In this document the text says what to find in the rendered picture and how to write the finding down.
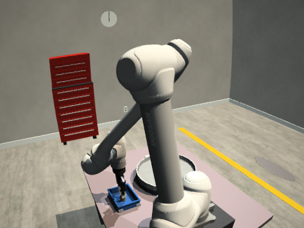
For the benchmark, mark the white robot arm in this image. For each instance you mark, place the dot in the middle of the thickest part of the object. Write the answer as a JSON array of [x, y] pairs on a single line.
[[149, 73]]

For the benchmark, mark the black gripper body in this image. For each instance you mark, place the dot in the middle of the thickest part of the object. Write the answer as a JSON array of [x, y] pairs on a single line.
[[119, 172]]

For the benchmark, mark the blue crate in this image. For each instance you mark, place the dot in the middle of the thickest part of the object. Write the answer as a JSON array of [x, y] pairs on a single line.
[[132, 200]]

